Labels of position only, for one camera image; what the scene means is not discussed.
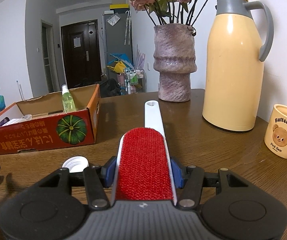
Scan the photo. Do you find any white plastic bottle cap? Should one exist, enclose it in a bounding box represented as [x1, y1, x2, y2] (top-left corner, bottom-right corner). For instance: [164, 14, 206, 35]
[62, 156, 89, 173]

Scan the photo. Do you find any red white lint brush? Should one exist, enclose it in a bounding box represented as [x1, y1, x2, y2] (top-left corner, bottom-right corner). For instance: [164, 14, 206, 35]
[111, 100, 177, 204]

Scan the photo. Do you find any green spray bottle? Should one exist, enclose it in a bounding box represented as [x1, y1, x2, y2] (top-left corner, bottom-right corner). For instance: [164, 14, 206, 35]
[62, 85, 76, 113]

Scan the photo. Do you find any white jar in box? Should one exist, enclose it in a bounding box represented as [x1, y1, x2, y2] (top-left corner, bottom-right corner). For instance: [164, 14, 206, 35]
[3, 114, 32, 126]

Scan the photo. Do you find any red cardboard pumpkin box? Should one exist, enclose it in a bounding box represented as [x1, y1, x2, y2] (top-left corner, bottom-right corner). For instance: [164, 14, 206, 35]
[0, 84, 101, 155]

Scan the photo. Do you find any yellow thermos jug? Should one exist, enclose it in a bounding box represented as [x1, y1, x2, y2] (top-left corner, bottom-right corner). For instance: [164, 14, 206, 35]
[202, 0, 274, 132]

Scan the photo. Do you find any cream bear mug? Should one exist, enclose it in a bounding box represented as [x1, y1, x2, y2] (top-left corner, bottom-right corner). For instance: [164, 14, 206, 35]
[264, 104, 287, 159]

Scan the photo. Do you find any pink textured ceramic vase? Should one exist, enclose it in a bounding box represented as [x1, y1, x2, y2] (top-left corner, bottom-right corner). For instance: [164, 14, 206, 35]
[153, 23, 197, 102]

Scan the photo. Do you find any dark wooden door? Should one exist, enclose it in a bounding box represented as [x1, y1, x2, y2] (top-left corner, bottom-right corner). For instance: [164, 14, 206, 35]
[61, 20, 102, 89]

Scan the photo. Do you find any grey refrigerator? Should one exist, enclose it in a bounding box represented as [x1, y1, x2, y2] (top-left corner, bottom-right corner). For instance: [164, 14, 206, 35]
[102, 10, 134, 82]

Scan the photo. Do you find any wire rack with bottles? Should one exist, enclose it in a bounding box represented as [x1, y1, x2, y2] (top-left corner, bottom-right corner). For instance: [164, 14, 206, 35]
[124, 68, 145, 94]

